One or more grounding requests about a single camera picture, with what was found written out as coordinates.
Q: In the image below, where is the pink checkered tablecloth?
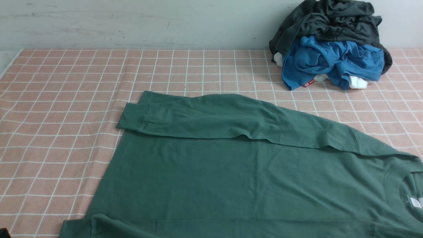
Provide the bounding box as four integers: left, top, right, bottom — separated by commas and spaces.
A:
0, 49, 423, 238

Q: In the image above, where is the green long-sleeved shirt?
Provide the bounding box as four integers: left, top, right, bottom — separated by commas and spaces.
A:
59, 91, 422, 238

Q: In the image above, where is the dark grey crumpled garment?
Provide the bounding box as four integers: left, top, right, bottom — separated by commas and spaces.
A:
269, 0, 393, 74

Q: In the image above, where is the blue crumpled garment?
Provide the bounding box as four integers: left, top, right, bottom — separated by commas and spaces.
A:
282, 36, 385, 90

